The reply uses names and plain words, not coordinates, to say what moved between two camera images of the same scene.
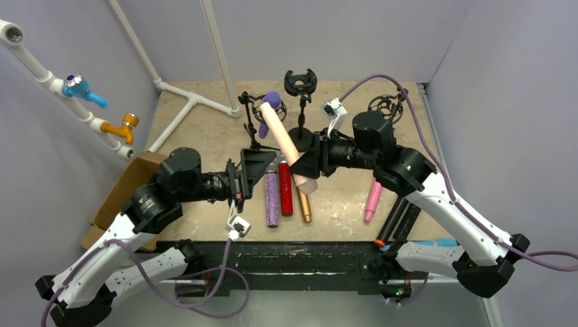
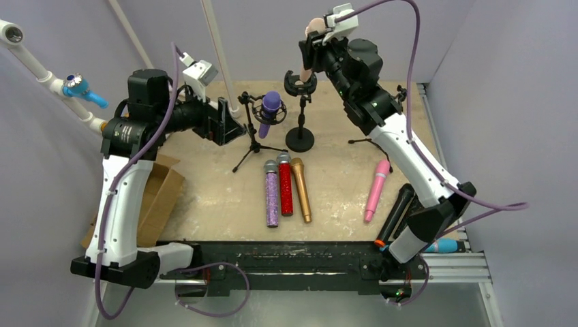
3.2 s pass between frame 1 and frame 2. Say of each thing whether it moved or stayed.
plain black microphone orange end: stayed
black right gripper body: moved
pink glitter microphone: stayed
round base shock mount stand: stayed
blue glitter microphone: stayed
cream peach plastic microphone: moved
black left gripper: moved
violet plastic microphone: stayed
